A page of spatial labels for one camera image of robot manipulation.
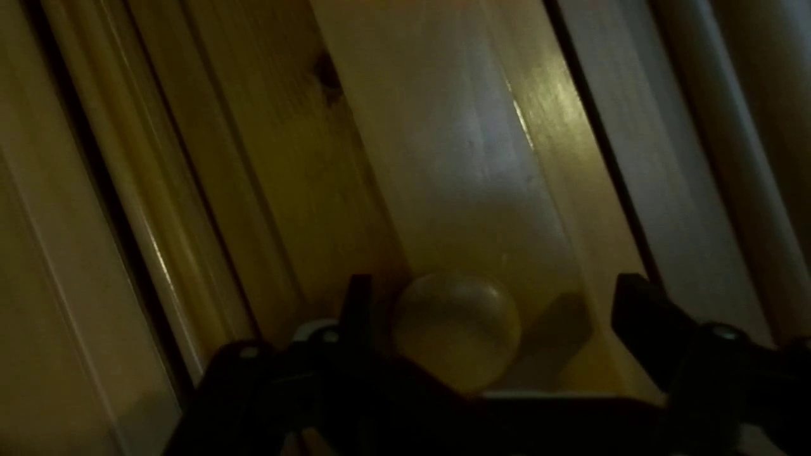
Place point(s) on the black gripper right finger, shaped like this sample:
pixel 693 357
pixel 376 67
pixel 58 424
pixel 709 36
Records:
pixel 736 388

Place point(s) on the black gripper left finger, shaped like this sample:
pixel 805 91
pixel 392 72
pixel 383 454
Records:
pixel 280 396

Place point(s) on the pine wooden dresser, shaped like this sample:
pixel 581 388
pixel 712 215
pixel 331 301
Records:
pixel 700 167

